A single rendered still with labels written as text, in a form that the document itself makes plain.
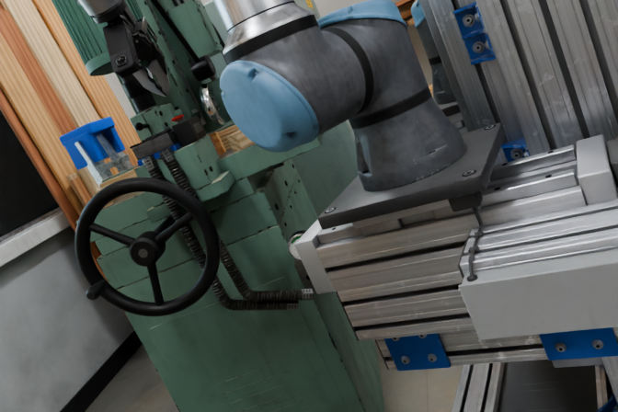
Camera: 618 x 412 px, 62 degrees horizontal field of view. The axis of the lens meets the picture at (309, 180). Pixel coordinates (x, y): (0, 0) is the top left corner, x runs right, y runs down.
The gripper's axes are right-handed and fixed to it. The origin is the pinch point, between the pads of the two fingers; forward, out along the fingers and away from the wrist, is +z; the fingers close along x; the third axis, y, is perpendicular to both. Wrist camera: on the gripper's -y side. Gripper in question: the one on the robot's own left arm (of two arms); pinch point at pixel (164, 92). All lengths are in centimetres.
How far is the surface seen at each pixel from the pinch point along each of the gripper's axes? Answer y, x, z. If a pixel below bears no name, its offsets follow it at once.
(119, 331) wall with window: 70, 125, 149
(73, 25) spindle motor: 20.7, 16.1, -14.5
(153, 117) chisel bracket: 9.2, 9.3, 9.2
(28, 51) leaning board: 171, 111, 30
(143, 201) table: -9.1, 16.1, 17.9
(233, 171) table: -9.9, -6.2, 19.3
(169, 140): -11.1, 0.9, 4.7
